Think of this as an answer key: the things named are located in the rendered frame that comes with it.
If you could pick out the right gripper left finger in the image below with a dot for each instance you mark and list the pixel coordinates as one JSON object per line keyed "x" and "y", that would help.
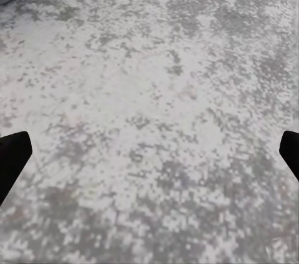
{"x": 15, "y": 151}

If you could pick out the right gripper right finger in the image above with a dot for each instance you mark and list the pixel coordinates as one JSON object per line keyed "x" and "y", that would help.
{"x": 289, "y": 150}

